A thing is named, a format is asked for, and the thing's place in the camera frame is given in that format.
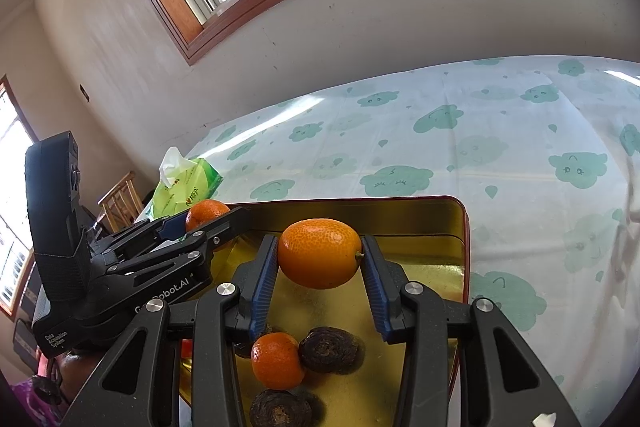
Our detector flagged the small orange mandarin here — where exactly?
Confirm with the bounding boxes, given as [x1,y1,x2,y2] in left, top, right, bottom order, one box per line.
[185,200,232,233]
[277,218,363,290]
[251,332,306,391]

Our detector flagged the person's left forearm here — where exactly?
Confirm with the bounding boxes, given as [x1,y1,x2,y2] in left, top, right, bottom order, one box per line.
[10,349,108,425]

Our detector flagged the dark wooden bench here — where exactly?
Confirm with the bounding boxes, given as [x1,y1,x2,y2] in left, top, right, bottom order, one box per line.
[12,257,37,350]

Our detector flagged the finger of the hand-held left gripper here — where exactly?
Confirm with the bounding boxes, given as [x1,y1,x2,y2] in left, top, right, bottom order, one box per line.
[90,213,192,260]
[107,206,252,277]

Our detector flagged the pink black wrist strap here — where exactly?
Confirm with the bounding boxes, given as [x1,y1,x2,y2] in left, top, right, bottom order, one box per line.
[34,376,63,405]

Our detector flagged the red tin with gold inside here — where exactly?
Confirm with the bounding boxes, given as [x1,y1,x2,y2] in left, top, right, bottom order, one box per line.
[180,195,471,427]

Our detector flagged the green tissue pack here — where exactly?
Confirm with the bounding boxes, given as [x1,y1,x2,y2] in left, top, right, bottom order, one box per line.
[145,147,224,222]

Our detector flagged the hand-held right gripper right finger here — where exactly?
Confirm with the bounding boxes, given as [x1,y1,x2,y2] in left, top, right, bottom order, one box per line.
[360,234,583,427]

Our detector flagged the small wood-framed window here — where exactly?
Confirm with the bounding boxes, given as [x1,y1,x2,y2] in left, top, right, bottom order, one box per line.
[0,74,38,318]

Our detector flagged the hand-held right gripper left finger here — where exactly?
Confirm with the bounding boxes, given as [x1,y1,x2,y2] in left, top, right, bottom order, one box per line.
[60,234,280,427]

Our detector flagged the wooden chair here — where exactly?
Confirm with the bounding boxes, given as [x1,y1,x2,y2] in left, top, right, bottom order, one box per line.
[97,171,138,233]

